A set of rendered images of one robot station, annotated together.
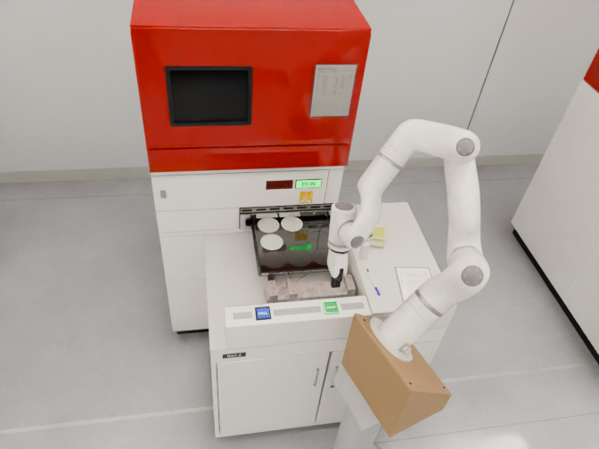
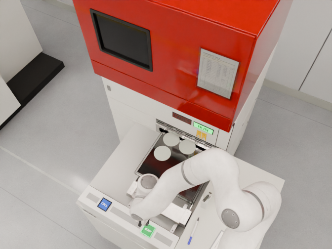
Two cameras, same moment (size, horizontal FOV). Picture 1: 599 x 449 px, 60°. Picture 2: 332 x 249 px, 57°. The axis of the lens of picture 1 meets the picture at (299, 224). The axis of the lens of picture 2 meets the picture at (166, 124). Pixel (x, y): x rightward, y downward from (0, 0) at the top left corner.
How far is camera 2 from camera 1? 1.15 m
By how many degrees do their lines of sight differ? 31
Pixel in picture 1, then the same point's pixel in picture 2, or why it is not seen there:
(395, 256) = not seen: hidden behind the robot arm
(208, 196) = (135, 102)
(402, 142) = (197, 167)
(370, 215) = (149, 206)
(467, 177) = (243, 236)
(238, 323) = (85, 201)
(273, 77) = (166, 45)
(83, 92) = not seen: outside the picture
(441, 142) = (218, 195)
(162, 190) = (108, 85)
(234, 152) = (143, 85)
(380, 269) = (208, 224)
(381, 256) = not seen: hidden behind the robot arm
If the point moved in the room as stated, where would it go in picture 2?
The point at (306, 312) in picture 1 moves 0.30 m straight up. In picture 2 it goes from (130, 222) to (122, 201)
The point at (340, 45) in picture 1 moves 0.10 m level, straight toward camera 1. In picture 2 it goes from (223, 40) to (203, 54)
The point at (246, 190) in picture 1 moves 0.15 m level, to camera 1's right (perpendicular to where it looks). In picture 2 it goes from (159, 110) to (179, 125)
